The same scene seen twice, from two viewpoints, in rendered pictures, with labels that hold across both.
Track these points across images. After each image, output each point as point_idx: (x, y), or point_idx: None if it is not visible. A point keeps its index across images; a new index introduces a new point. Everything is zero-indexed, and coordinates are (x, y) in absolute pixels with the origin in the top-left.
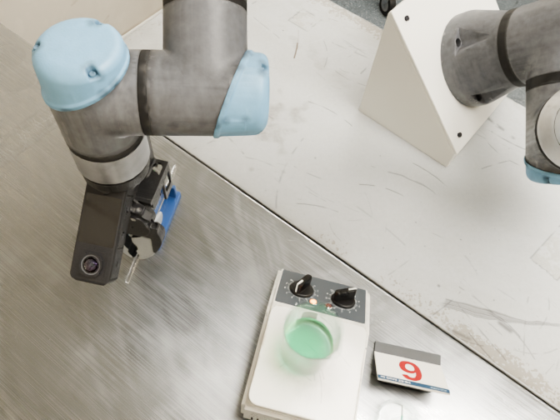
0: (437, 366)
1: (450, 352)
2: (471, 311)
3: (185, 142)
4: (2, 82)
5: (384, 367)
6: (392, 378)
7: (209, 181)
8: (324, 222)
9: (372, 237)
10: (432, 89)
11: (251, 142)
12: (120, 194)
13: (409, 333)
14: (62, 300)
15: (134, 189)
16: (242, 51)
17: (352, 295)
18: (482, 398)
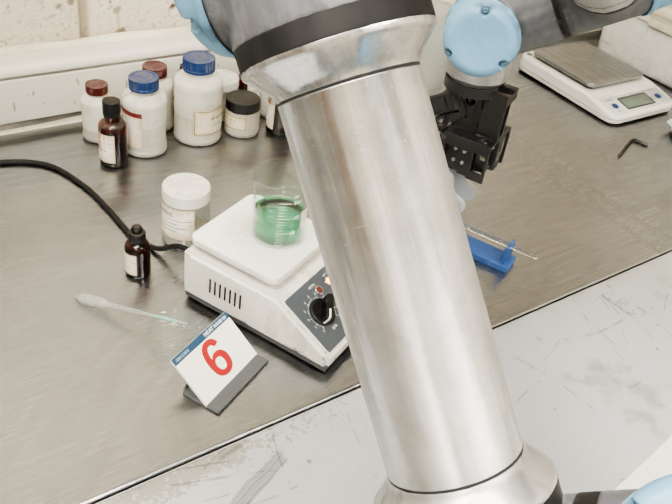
0: (207, 400)
1: (215, 427)
2: (256, 481)
3: (583, 296)
4: (665, 197)
5: (233, 335)
6: (217, 324)
7: (523, 299)
8: None
9: None
10: (643, 478)
11: (585, 352)
12: (445, 91)
13: (260, 398)
14: None
15: (454, 109)
16: (508, 6)
17: (323, 314)
18: (144, 432)
